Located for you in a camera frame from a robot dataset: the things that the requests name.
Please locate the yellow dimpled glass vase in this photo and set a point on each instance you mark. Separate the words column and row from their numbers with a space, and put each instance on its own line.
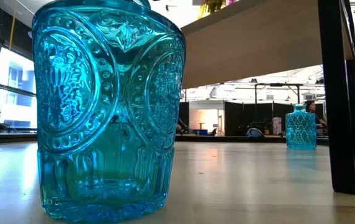
column 204, row 7

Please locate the wide pink glass vase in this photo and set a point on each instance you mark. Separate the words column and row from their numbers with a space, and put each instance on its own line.
column 232, row 1

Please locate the teal diamond-pattern glass vase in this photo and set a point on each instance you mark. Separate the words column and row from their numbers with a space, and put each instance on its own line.
column 300, row 130

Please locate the wooden shelf with black legs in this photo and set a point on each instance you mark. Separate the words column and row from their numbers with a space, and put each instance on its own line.
column 252, row 49

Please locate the black partition panels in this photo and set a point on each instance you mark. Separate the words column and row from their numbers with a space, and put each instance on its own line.
column 243, row 118

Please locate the teal embossed round glass vase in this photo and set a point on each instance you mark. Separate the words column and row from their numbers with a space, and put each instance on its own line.
column 102, row 124

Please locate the white cylindrical container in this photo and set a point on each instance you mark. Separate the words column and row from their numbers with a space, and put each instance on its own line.
column 277, row 126

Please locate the person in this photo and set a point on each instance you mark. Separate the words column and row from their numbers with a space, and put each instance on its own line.
column 310, row 107

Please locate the black aluminium table frame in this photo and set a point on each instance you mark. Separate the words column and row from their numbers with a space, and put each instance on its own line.
column 227, row 139

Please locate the black background rig frame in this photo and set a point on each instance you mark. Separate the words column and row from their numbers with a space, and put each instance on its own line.
column 277, row 84

